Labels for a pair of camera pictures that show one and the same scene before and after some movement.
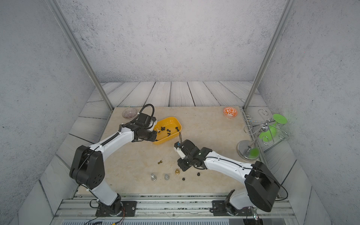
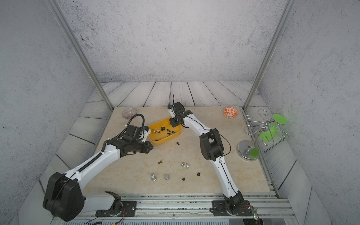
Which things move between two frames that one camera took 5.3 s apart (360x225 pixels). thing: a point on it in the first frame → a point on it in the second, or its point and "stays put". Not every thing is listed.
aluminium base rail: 169,209 stays put
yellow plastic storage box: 167,129 stays put
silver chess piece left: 153,177 stays put
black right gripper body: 185,163 → 174,121
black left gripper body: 149,135 → 140,146
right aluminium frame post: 288,6 stays put
